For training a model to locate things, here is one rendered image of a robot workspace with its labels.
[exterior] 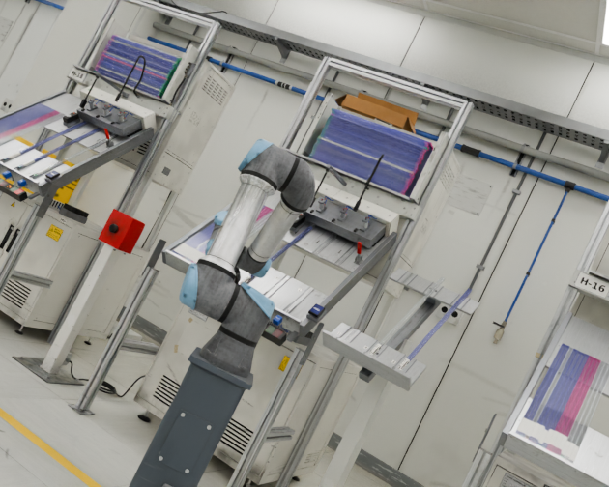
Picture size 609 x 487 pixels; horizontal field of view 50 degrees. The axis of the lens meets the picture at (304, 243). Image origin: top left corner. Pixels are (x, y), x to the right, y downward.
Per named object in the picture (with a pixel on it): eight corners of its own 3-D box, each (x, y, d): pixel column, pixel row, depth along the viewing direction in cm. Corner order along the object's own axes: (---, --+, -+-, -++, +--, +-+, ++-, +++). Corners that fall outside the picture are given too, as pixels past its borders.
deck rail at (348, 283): (303, 338, 240) (304, 326, 236) (298, 335, 241) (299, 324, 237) (395, 243, 288) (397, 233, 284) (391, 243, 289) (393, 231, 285)
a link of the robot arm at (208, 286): (225, 322, 177) (304, 152, 193) (175, 298, 174) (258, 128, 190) (217, 325, 189) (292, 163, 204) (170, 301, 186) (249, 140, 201)
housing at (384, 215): (387, 248, 287) (391, 222, 278) (295, 208, 307) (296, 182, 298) (395, 240, 292) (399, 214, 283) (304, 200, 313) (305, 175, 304)
